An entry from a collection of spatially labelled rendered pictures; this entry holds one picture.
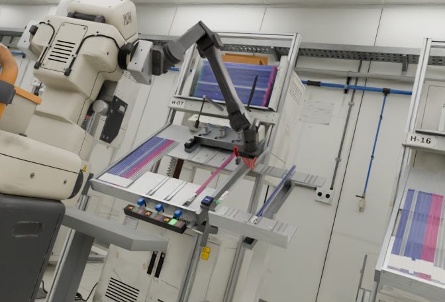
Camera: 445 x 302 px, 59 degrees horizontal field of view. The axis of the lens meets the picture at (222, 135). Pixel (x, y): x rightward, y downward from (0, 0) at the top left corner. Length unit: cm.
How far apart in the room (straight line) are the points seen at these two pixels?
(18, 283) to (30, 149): 31
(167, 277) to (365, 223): 190
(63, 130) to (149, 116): 338
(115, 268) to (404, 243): 154
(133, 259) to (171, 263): 26
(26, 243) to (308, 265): 290
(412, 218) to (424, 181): 29
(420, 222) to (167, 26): 399
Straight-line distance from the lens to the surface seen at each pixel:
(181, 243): 221
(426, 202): 191
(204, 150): 228
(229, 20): 467
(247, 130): 168
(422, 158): 228
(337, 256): 359
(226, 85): 170
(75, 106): 135
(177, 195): 196
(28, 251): 104
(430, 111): 235
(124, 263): 242
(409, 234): 173
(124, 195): 208
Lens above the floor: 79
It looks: 10 degrees up
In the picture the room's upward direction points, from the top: 16 degrees clockwise
